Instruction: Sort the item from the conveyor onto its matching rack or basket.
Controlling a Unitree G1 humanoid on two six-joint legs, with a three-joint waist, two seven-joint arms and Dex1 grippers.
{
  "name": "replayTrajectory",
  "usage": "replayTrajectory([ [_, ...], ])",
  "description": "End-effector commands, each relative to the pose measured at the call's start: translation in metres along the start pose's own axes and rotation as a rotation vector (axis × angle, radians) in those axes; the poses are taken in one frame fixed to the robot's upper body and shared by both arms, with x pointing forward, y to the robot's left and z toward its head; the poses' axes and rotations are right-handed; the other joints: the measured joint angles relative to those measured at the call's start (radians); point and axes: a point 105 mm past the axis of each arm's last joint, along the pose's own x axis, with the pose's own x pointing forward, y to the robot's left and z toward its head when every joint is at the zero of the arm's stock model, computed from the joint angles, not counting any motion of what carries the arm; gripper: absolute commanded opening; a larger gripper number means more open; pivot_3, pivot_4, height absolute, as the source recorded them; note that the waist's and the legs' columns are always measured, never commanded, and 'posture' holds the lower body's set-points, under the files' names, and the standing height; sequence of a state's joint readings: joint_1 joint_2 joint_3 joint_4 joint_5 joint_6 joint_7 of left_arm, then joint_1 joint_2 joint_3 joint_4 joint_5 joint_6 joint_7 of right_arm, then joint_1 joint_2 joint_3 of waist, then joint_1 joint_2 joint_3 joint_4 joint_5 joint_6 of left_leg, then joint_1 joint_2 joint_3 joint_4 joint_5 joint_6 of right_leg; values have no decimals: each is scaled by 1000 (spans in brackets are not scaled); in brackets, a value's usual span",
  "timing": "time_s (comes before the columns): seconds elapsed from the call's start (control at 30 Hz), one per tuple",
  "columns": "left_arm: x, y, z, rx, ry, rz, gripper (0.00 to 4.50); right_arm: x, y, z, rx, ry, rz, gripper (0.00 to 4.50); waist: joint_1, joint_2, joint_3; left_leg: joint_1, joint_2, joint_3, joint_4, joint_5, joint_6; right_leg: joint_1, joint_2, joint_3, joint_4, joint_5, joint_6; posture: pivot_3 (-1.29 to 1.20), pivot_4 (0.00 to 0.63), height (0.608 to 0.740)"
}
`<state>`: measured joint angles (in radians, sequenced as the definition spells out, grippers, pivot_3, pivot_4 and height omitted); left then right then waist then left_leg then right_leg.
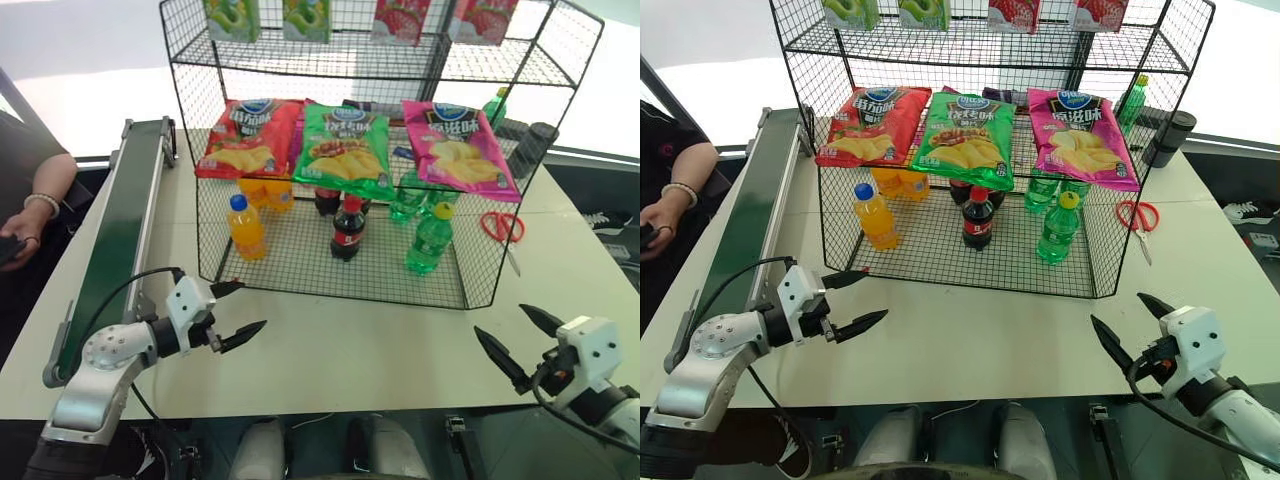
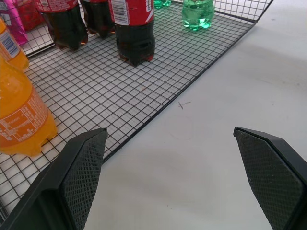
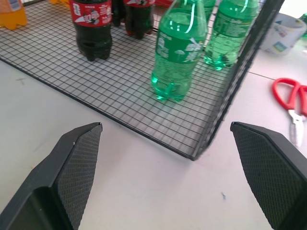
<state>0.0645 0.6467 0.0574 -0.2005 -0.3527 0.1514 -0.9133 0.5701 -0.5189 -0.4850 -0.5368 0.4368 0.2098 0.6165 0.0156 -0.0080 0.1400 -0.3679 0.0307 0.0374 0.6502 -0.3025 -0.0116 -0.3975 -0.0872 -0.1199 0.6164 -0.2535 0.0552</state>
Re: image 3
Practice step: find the green soda bottle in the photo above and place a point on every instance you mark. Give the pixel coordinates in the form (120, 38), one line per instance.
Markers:
(176, 55)
(227, 36)
(206, 6)

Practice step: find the red label cola bottle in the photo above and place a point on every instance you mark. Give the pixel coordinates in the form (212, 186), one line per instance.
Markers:
(92, 28)
(117, 12)
(139, 19)

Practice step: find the white printed paper cup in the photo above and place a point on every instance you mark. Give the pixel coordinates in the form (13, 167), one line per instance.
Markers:
(279, 33)

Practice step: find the orange soda bottle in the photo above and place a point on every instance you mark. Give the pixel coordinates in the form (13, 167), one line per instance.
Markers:
(60, 3)
(10, 13)

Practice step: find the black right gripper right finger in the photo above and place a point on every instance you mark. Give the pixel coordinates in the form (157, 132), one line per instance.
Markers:
(271, 172)

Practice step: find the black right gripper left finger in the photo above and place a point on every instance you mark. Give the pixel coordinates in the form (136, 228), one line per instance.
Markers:
(72, 172)

